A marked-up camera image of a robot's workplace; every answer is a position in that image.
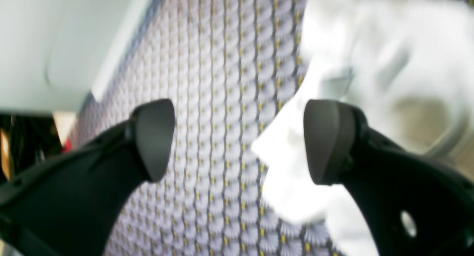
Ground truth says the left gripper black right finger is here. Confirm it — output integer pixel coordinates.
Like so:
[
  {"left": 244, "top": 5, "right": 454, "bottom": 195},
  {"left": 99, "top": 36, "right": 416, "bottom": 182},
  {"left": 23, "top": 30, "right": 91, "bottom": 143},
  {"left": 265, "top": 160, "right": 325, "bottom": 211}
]
[{"left": 303, "top": 100, "right": 474, "bottom": 256}]

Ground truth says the white plastic bin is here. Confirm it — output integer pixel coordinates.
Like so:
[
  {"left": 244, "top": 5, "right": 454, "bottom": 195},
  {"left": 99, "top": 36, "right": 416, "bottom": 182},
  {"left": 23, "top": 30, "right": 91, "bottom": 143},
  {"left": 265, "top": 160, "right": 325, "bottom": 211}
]
[{"left": 0, "top": 0, "right": 153, "bottom": 113}]

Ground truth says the white T-shirt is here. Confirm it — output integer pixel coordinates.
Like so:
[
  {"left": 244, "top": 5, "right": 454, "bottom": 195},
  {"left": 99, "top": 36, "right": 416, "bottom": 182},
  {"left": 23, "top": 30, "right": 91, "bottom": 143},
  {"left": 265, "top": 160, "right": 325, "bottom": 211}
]
[{"left": 251, "top": 0, "right": 473, "bottom": 256}]

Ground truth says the patterned purple table cloth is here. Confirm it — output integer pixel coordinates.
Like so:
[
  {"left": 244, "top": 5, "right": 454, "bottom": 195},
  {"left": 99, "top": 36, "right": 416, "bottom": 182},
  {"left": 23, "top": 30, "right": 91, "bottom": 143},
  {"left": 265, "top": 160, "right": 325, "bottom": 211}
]
[{"left": 71, "top": 0, "right": 353, "bottom": 256}]

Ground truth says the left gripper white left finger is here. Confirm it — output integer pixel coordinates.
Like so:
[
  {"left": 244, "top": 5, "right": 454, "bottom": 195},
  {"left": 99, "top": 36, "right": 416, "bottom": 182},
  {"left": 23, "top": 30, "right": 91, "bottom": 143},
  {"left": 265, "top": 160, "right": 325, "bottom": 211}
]
[{"left": 0, "top": 99, "right": 176, "bottom": 256}]

